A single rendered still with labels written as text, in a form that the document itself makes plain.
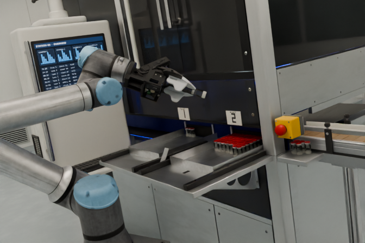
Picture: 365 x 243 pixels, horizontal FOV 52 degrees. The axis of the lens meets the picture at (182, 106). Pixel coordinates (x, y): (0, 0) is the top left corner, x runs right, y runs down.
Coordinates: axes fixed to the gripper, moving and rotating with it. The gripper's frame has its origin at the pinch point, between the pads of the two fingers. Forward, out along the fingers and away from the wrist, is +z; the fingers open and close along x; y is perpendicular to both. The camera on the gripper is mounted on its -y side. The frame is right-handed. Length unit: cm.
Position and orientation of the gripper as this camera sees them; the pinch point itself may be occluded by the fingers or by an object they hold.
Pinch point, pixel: (190, 89)
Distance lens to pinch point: 117.5
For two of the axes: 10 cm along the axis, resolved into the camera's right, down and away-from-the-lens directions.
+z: 9.4, 3.3, -0.2
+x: 2.2, -6.7, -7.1
